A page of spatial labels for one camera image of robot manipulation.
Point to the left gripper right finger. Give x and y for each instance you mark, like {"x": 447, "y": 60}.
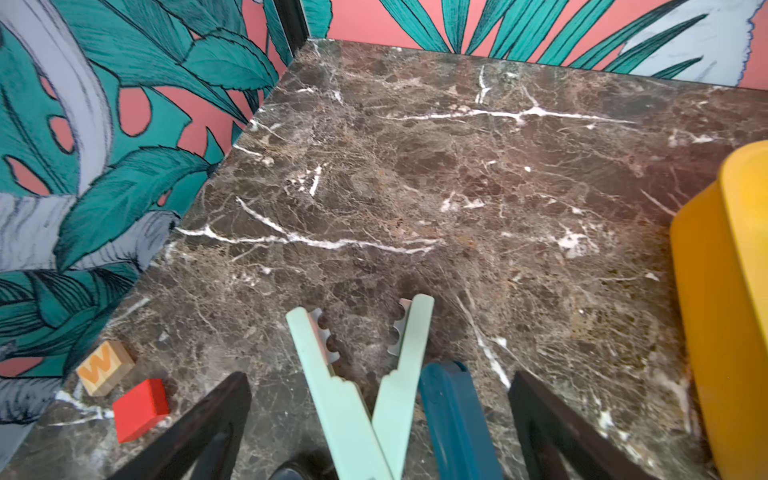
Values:
{"x": 551, "y": 434}

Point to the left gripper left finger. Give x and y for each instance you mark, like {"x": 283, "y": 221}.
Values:
{"x": 204, "y": 443}

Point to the yellow plastic storage tray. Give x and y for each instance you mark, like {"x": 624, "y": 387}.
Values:
{"x": 719, "y": 250}

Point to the teal closed pliers far left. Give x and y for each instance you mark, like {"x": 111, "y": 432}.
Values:
{"x": 458, "y": 430}

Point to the red cube block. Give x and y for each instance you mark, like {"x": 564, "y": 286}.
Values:
{"x": 140, "y": 410}

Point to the wooden letter block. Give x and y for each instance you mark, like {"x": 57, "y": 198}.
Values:
{"x": 104, "y": 368}

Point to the black frame post left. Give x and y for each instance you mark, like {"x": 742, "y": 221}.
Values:
{"x": 292, "y": 28}

